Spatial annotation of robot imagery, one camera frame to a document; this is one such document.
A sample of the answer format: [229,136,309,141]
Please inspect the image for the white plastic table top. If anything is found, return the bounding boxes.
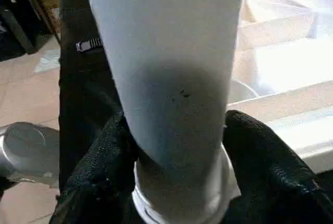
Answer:
[227,0,333,175]

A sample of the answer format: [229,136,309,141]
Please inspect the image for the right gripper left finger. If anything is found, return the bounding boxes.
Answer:
[48,113,142,224]

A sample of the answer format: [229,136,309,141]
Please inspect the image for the white plastic table leg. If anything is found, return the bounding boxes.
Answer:
[81,0,246,224]

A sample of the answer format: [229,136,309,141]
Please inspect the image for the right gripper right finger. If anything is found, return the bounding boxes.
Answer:
[223,110,333,224]

